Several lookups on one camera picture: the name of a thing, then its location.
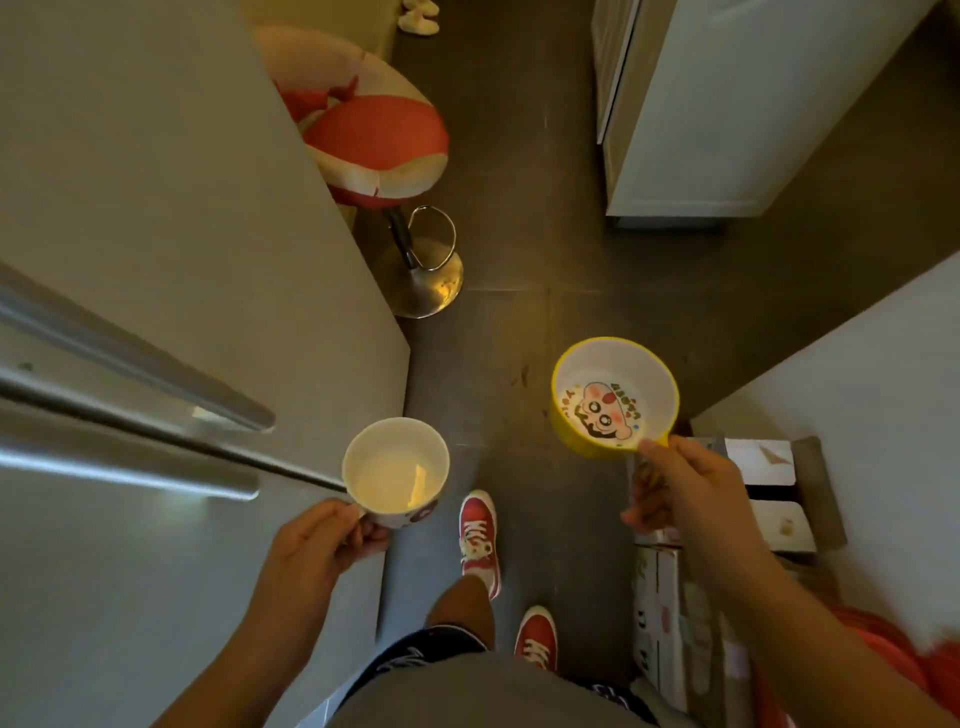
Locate person's left hand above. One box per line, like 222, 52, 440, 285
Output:
258, 498, 392, 601

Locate person's right hand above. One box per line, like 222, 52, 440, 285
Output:
621, 437, 762, 586

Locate white mug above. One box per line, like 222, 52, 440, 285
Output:
342, 417, 451, 530

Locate yellow cartoon print cup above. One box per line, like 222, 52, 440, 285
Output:
550, 336, 681, 460

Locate person's left forearm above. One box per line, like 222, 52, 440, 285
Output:
152, 588, 325, 728

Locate person's right forearm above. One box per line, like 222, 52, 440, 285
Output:
716, 551, 942, 728

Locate open cardboard box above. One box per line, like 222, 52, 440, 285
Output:
633, 433, 849, 558

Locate red sneaker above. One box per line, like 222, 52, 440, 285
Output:
513, 605, 559, 673
458, 489, 503, 602

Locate person's leg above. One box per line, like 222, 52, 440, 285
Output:
425, 574, 497, 651

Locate black shorts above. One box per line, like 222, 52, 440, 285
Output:
336, 624, 490, 710

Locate white printed carton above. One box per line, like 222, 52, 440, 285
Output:
628, 543, 755, 728

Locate grey shirt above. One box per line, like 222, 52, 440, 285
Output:
327, 649, 655, 728

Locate chrome bar stool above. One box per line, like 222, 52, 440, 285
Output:
255, 26, 465, 321

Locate grey refrigerator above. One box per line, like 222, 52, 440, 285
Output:
0, 0, 411, 728

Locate white cabinet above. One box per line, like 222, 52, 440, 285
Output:
591, 0, 940, 228

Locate red and white plush cushion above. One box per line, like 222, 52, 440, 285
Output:
255, 26, 451, 210

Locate long steel refrigerator handle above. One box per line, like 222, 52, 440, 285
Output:
0, 401, 261, 502
0, 261, 277, 433

